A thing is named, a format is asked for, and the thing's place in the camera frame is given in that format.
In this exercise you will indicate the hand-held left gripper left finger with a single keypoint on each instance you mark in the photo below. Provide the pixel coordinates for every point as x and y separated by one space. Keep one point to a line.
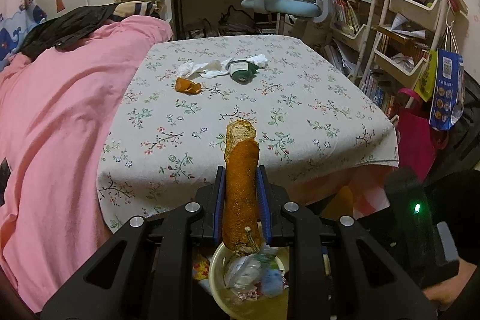
221 209

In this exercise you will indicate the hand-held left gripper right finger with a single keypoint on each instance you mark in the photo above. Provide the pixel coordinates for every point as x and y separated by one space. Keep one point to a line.
262 209

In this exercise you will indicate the long orange fruit peel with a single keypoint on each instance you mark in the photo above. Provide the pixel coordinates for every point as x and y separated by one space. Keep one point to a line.
240 185

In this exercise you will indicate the pale yellow trash bin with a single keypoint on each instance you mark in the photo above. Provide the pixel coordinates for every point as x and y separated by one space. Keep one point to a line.
220 286

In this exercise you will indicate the person's right hand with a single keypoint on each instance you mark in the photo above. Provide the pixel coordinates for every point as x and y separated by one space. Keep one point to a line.
465 286

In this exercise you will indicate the pink cloth bag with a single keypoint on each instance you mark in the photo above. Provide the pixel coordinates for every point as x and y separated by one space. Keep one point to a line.
412 140

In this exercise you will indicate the small orange fruit peel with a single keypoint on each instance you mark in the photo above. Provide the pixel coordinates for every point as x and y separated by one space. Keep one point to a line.
187 86

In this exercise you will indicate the row of floor books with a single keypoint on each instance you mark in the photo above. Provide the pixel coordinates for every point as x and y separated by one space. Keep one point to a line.
380 97

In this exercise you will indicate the white crumpled tissue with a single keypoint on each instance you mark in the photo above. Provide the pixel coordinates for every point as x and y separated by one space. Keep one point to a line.
215 69
187 68

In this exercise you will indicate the blue printed paper bag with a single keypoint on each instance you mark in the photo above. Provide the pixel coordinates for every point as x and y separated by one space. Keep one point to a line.
446 91

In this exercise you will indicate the yellow green bag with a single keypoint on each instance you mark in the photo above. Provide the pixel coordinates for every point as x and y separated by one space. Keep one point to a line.
427 76

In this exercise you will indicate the white shelf cart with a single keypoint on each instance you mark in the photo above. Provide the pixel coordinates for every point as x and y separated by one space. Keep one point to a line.
408 54

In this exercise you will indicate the clear bags under desk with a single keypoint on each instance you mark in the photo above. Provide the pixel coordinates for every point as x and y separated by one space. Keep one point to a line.
210 29

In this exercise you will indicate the pink blanket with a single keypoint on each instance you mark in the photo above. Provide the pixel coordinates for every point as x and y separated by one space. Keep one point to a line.
60 125

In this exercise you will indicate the white bookshelf with books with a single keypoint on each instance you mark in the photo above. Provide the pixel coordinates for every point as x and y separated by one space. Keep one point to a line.
348 24

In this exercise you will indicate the beige striped cloth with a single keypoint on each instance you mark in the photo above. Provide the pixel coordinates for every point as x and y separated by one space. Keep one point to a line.
137 9

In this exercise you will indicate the black jacket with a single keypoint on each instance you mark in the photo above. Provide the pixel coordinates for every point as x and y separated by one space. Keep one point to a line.
67 25

